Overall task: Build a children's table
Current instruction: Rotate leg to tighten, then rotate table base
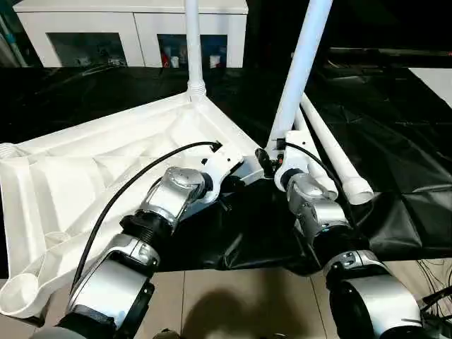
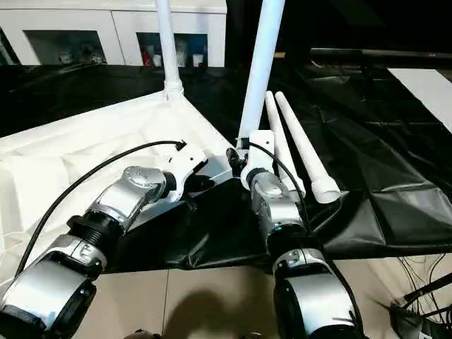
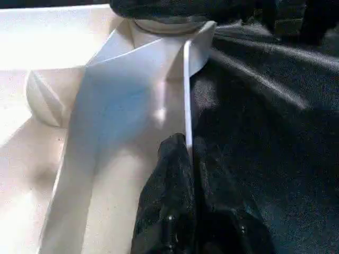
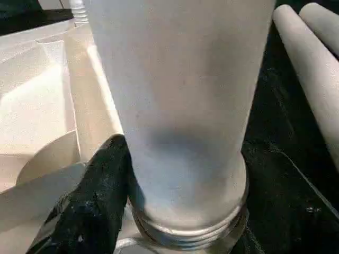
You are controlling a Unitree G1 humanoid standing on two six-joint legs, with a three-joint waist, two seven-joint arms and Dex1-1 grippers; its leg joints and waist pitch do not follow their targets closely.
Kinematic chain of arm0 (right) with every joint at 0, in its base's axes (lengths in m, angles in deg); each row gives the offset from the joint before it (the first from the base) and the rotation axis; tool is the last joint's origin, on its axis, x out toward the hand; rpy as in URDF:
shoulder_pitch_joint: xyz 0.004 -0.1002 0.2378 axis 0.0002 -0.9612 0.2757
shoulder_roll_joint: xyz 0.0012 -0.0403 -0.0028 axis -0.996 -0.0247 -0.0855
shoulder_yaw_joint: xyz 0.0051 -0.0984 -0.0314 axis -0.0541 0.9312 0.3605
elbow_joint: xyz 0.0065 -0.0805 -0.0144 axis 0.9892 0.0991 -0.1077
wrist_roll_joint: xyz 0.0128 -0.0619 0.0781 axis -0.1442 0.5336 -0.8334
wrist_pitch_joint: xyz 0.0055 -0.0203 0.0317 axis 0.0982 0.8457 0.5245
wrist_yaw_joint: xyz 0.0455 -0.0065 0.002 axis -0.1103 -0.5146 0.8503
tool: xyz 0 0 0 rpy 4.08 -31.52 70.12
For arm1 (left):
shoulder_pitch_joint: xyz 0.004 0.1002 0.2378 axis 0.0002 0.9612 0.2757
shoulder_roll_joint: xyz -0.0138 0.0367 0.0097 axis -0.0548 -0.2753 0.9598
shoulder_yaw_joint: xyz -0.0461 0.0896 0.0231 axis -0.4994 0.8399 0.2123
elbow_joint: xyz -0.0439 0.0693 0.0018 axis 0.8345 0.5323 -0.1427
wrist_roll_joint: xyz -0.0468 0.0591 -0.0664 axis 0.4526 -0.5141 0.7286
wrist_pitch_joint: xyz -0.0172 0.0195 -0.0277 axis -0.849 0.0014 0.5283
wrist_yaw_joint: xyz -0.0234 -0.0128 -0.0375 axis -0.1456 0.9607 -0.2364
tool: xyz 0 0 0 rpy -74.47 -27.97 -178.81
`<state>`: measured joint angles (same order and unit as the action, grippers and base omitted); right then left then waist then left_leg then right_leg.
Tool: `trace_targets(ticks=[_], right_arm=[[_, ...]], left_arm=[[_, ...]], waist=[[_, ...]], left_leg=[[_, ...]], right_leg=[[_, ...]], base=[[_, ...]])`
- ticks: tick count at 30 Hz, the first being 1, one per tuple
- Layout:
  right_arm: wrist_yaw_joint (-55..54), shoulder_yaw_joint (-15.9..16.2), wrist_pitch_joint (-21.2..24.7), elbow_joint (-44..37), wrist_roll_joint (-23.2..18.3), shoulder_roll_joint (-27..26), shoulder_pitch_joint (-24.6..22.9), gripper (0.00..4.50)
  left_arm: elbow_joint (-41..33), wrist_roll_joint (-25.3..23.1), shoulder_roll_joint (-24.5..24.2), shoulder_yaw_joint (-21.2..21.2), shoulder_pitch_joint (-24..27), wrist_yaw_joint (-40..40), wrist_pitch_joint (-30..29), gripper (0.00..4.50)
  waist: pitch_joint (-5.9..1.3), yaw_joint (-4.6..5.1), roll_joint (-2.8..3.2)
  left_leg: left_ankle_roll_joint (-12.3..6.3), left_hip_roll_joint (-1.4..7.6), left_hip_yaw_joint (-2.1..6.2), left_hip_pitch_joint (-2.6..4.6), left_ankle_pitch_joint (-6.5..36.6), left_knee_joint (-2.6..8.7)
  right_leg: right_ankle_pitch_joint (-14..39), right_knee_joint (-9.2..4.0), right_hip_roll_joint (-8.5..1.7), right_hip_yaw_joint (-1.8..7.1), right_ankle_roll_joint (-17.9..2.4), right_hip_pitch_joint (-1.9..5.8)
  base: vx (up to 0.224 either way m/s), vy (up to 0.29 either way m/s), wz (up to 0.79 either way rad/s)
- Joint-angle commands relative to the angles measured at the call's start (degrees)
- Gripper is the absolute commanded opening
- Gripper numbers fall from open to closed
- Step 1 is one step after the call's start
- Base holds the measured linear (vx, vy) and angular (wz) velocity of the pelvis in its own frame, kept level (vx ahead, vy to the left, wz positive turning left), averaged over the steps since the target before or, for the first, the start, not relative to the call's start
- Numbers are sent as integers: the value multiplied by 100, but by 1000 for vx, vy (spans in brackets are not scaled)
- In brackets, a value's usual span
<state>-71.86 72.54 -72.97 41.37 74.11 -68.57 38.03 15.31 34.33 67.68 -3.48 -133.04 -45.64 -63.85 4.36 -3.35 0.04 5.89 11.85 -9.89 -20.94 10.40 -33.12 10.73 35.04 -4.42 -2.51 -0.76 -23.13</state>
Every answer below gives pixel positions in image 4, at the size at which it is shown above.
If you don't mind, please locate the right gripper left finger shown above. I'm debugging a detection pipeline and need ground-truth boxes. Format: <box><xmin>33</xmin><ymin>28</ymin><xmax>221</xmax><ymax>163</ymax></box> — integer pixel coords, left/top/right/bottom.
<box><xmin>25</xmin><ymin>133</ymin><xmax>146</xmax><ymax>254</ymax></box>

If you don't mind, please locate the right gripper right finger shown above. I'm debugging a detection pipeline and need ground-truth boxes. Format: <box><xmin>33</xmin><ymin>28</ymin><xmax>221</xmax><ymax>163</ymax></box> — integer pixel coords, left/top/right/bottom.
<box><xmin>229</xmin><ymin>142</ymin><xmax>339</xmax><ymax>254</ymax></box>

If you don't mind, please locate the white plastic table top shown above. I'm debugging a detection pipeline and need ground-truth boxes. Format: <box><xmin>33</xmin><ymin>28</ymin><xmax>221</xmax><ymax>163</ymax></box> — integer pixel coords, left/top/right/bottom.
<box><xmin>0</xmin><ymin>17</ymin><xmax>149</xmax><ymax>254</ymax></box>

